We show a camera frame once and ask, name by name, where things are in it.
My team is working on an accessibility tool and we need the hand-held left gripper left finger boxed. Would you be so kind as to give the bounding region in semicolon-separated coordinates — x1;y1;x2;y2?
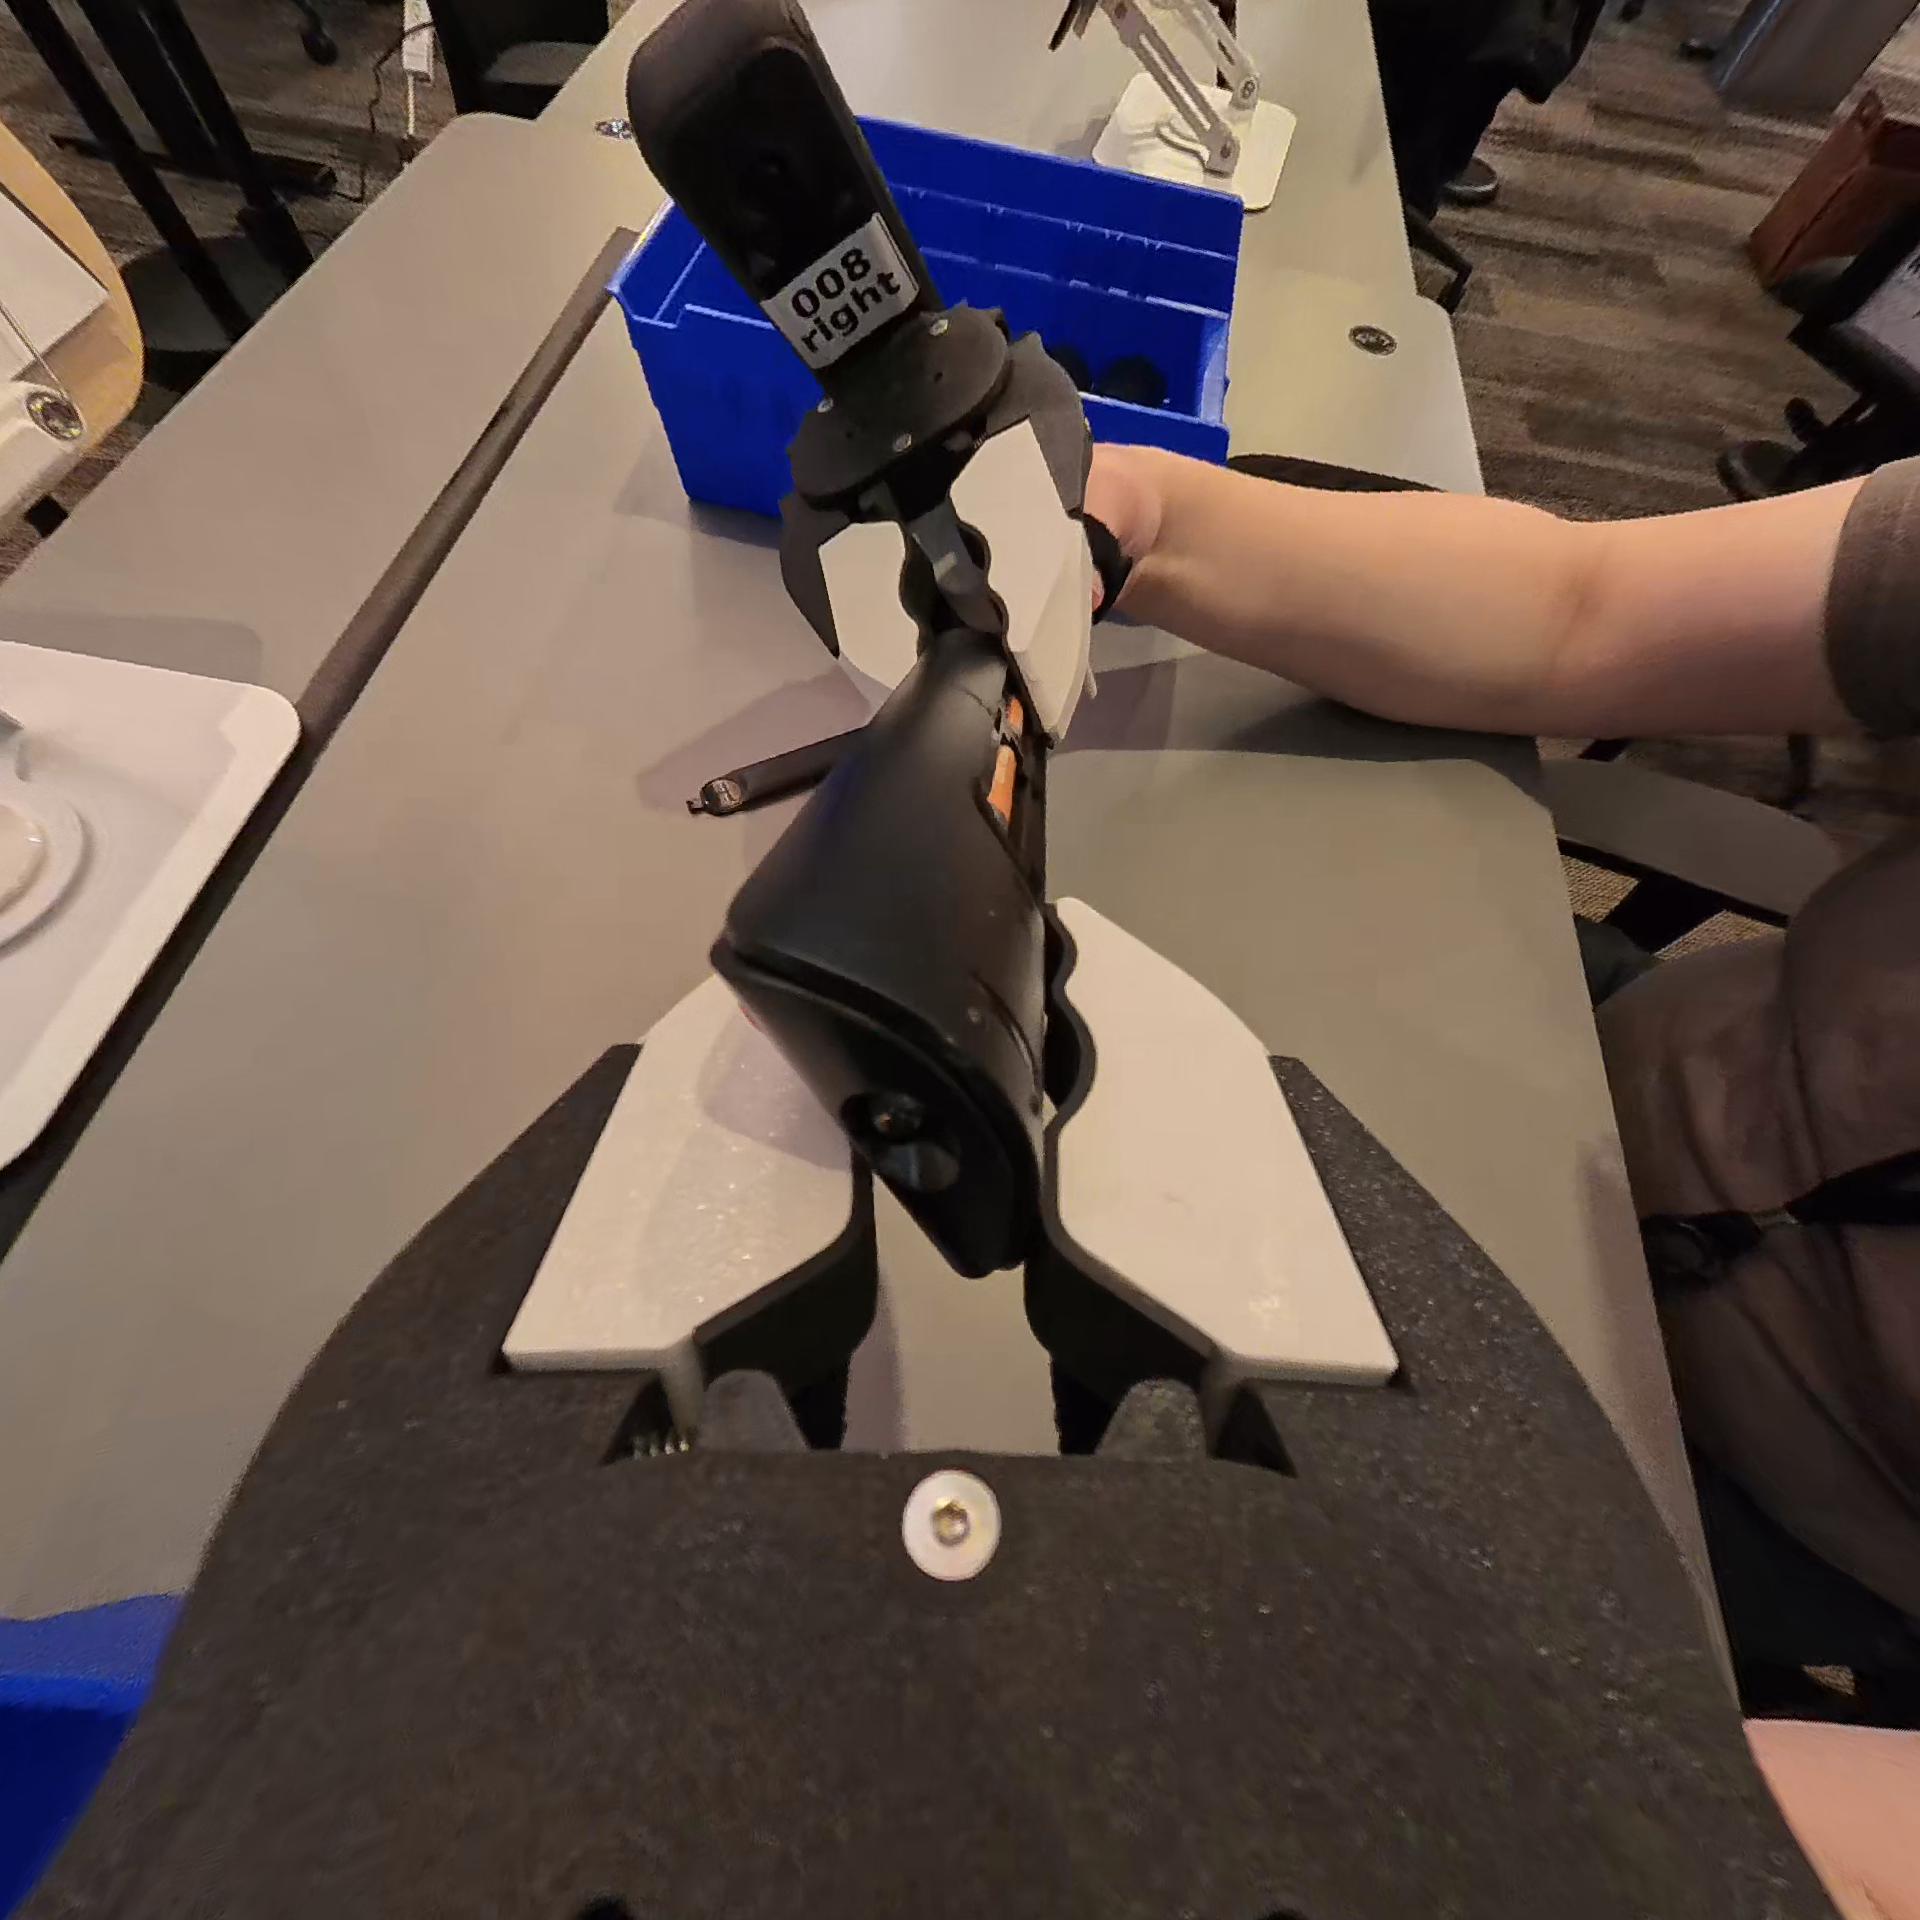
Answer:
503;976;879;1449

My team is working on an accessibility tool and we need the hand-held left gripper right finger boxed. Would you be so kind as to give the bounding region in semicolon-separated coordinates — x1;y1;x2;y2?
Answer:
1030;895;1404;1449

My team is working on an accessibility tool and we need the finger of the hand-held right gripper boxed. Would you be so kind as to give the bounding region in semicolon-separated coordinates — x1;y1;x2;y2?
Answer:
954;415;1100;745
782;504;954;692

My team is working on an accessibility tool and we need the blue plastic bin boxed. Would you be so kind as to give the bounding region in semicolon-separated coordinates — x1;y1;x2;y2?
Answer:
0;1591;186;1920
610;114;1247;519

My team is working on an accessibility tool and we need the black remote battery cover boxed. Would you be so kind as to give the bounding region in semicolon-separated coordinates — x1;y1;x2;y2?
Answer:
689;735;878;818

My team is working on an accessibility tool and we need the person's left forearm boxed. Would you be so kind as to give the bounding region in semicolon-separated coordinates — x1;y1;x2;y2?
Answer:
1742;1717;1920;1920

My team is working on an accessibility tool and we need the person's right hand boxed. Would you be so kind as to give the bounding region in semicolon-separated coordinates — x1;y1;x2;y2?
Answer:
1073;445;1177;626

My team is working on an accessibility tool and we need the white stand with black rod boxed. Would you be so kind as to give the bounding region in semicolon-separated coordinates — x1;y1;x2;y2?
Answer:
1050;0;1297;213

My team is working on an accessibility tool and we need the brown cardboard box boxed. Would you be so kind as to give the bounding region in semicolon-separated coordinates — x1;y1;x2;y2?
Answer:
1750;84;1920;293

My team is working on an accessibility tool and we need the black shoulder strap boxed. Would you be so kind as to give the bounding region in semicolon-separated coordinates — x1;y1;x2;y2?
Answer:
1636;1157;1920;1290

